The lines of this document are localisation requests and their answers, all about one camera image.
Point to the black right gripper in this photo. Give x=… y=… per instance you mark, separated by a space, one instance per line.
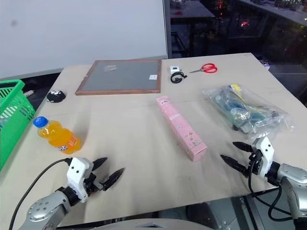
x=254 y=164

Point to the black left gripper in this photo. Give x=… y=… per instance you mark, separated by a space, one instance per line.
x=91 y=182

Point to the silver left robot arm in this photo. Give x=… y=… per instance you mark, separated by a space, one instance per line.
x=45 y=209

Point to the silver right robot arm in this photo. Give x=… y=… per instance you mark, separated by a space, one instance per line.
x=291 y=187

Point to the clear plastic bag of items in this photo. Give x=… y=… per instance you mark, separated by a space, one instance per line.
x=247 y=110

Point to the green plastic basket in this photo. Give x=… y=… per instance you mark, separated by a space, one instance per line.
x=12 y=115

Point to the orange soda bottle blue cap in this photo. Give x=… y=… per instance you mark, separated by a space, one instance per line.
x=58 y=135

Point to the long pink cardboard box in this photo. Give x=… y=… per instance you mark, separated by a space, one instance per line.
x=180 y=127

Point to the grey robot body top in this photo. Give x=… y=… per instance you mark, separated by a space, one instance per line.
x=153 y=224

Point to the black round eraser with eyes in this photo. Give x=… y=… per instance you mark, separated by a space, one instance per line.
x=55 y=96

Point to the wood framed grey board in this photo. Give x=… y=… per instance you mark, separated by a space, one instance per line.
x=122 y=76

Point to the white power strip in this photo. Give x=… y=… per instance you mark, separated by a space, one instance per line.
x=27 y=93

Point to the dark background table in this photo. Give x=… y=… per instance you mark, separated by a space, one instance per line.
x=192 y=14

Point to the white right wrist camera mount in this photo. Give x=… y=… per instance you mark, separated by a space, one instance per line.
x=265 y=153

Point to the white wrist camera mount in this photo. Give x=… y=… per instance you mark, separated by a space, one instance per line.
x=78 y=173
x=265 y=153

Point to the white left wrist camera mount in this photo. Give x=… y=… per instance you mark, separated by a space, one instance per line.
x=78 y=173

